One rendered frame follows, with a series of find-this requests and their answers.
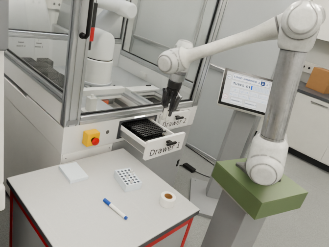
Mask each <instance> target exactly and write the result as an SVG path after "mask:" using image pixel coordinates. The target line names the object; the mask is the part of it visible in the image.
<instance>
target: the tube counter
mask: <svg viewBox="0 0 329 247"><path fill-rule="evenodd" d="M245 89H248V90H252V91H255V92H259V93H263V94H267V95H269V90H268V89H264V88H261V87H257V86H253V85H249V84H246V88H245Z"/></svg>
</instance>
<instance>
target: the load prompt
mask: <svg viewBox="0 0 329 247"><path fill-rule="evenodd" d="M232 79H235V80H238V81H242V82H246V83H250V84H254V85H257V86H261V87H265V88H269V89H270V82H266V81H262V80H258V79H254V78H251V77H247V76H243V75H239V74H234V73H233V78H232Z"/></svg>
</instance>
